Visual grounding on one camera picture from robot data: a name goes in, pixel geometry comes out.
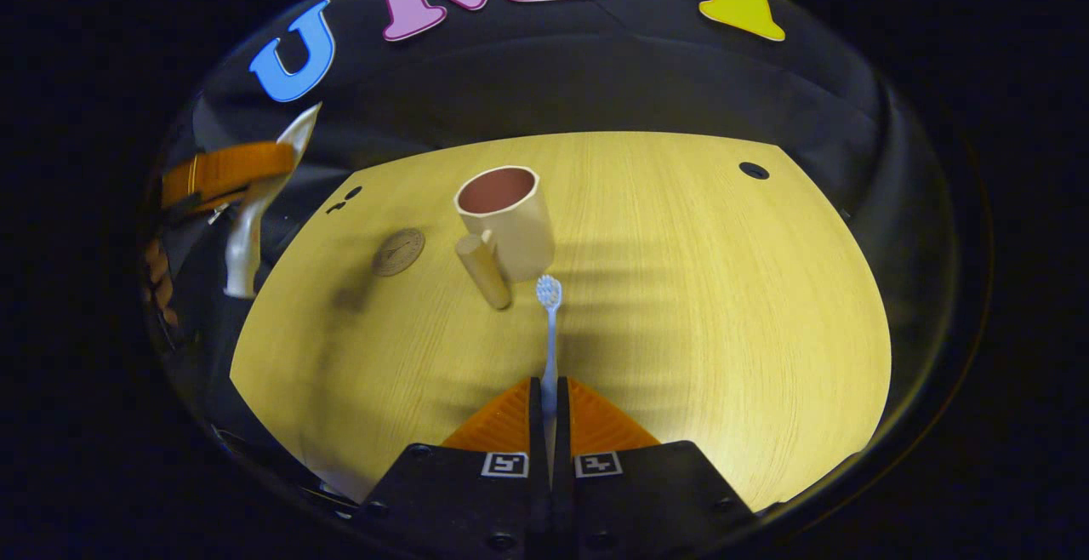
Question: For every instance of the black backdrop cloth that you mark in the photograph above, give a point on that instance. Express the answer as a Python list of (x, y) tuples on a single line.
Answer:
[(595, 75)]

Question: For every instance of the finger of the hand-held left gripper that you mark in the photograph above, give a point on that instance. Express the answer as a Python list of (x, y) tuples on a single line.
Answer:
[(230, 170)]

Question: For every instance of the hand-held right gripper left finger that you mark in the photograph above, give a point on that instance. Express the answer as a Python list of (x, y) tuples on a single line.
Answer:
[(536, 437)]

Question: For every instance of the white toothpaste tube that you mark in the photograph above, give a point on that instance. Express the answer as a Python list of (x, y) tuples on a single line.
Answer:
[(247, 245)]

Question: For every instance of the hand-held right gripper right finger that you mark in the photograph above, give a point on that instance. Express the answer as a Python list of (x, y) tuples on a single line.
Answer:
[(562, 437)]

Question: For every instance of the white toothbrush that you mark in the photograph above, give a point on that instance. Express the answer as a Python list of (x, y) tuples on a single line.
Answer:
[(549, 292)]

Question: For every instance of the round cork coaster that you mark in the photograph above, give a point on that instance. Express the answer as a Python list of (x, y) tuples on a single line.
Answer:
[(398, 252)]

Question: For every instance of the beige cup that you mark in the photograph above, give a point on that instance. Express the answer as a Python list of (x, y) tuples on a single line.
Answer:
[(519, 237)]

